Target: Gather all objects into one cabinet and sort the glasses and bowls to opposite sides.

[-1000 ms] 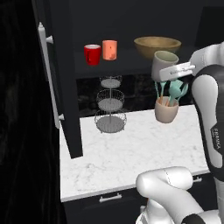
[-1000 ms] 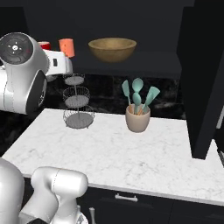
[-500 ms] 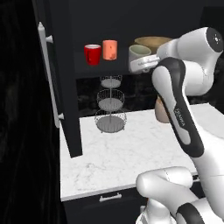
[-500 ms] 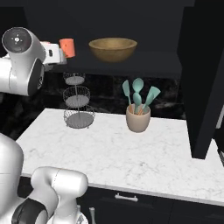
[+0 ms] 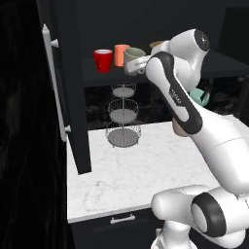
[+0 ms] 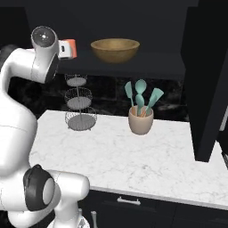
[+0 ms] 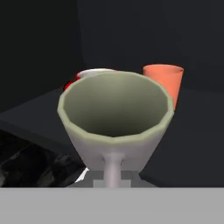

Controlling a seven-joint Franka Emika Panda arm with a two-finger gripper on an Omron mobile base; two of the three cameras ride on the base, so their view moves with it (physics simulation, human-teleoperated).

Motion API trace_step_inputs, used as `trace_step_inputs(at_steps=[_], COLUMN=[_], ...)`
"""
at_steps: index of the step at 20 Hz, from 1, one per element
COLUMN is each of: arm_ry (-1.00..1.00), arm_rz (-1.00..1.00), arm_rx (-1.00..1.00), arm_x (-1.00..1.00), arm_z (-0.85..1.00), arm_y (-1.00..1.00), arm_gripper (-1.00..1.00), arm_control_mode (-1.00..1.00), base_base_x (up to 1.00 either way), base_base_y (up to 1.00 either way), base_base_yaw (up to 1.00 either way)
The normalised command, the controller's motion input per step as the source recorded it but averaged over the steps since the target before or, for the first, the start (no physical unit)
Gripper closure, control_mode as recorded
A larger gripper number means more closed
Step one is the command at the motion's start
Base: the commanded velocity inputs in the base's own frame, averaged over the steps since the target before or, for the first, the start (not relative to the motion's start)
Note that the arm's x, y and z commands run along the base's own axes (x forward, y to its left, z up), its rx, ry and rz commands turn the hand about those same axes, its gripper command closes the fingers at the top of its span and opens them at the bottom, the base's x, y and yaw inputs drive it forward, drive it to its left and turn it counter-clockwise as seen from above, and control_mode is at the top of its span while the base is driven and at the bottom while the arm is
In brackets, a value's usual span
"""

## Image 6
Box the black cabinet door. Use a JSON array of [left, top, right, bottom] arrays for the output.
[[180, 0, 228, 163]]

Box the teal spatula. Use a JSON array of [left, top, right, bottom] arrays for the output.
[[124, 81, 135, 109]]

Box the beige utensil pot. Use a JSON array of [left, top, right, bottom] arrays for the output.
[[127, 105, 155, 136]]

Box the teal spoon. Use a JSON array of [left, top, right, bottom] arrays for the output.
[[134, 78, 148, 117]]

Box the teal slotted turner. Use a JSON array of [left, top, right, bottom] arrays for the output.
[[144, 87, 165, 113]]

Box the wooden bowl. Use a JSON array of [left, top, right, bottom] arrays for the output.
[[90, 37, 141, 64]]

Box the black drawer front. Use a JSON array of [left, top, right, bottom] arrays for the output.
[[79, 190, 180, 228], [175, 203, 228, 228]]

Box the three-tier wire stand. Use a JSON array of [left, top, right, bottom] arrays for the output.
[[63, 73, 98, 132]]

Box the black wall cabinet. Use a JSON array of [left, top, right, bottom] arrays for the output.
[[24, 0, 191, 82]]

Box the silver drawer handle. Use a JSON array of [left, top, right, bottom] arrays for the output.
[[116, 196, 142, 207]]

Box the silver cupboard handle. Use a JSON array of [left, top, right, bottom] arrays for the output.
[[90, 210, 99, 228]]

